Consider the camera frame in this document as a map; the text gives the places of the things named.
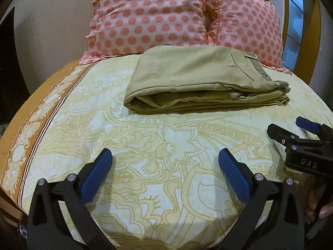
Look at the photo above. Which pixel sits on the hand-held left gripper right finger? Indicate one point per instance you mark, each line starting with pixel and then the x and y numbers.
pixel 234 174

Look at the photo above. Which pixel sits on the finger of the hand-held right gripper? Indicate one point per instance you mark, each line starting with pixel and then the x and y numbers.
pixel 307 125
pixel 279 135

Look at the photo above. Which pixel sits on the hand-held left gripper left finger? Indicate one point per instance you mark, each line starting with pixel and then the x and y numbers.
pixel 96 173

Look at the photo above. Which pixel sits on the khaki pants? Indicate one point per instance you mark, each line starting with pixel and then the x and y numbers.
pixel 197 80

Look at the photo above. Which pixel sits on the person's right hand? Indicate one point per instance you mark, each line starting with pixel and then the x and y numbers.
pixel 311 203

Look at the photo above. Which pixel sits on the yellow floral bed sheet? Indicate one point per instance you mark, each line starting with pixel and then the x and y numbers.
pixel 156 148

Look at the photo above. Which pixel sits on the wooden bed headboard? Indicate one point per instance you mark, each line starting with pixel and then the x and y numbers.
pixel 316 44

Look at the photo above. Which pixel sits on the blue glass panel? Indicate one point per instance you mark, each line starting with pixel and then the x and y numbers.
pixel 294 31

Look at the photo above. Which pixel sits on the pink polka dot pillow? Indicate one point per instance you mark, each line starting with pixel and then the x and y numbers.
pixel 145 18
pixel 247 28

